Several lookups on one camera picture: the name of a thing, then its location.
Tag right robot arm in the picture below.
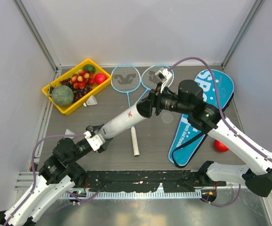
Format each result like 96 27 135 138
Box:
136 80 272 197

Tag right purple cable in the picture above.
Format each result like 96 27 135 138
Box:
167 57 272 191

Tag white shuttlecock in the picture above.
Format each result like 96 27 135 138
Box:
83 95 98 107

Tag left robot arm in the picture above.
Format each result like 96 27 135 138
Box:
0 126 111 226

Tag green melon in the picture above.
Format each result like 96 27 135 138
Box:
51 85 74 106

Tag green lime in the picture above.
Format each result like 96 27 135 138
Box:
83 64 96 73

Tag white cable duct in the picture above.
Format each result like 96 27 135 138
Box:
94 190 202 200

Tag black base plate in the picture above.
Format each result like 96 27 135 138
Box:
86 170 226 193

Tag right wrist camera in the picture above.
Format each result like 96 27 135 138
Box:
155 67 174 88

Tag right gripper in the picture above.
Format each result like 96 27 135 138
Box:
132 81 192 119

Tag red apple on table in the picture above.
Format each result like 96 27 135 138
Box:
214 140 229 153

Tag red apple in bin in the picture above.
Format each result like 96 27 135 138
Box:
94 73 107 85

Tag white shuttlecock tube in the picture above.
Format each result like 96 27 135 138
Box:
95 105 146 140

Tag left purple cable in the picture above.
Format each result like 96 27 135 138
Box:
2 134 87 226

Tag blue racket bag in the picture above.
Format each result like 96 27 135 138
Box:
168 69 234 168

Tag purple cable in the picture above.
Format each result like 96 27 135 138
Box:
167 57 272 191
2 134 87 226

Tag yellow plastic bin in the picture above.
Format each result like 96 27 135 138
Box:
42 58 111 115

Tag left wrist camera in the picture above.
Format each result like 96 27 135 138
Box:
83 131 105 152

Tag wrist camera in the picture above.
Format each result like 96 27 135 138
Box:
83 131 105 152
155 67 174 88

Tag red cherry bunch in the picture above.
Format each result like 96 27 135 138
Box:
69 69 96 89

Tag clear tube lid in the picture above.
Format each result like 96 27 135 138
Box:
161 113 173 123

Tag dark purple grapes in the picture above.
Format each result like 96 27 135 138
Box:
59 79 92 103

